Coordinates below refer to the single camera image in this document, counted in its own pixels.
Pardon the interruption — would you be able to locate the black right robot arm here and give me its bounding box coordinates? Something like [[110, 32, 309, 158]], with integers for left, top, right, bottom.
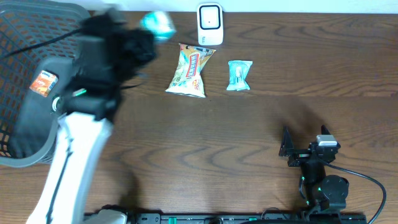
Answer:
[[279, 125, 349, 213]]

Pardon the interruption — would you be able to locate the dark grey plastic basket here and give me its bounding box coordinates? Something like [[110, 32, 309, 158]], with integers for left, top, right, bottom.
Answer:
[[1, 1, 90, 167]]

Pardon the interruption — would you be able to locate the orange tissue pack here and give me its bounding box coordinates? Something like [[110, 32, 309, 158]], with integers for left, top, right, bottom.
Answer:
[[29, 70, 58, 97]]

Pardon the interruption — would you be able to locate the teal tissue pack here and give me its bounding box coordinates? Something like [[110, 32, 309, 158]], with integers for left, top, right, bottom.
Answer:
[[140, 11, 176, 43]]

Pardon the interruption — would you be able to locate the yellow white snack bag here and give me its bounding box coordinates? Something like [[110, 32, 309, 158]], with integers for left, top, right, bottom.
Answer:
[[165, 43, 216, 98]]

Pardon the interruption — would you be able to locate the teal wet wipe packet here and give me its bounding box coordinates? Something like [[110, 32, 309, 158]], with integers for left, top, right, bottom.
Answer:
[[226, 60, 252, 91]]

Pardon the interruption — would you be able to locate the white barcode scanner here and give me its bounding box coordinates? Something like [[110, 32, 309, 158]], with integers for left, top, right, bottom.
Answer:
[[197, 3, 224, 46]]

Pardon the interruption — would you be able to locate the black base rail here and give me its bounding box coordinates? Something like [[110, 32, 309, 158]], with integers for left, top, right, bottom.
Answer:
[[83, 212, 368, 224]]

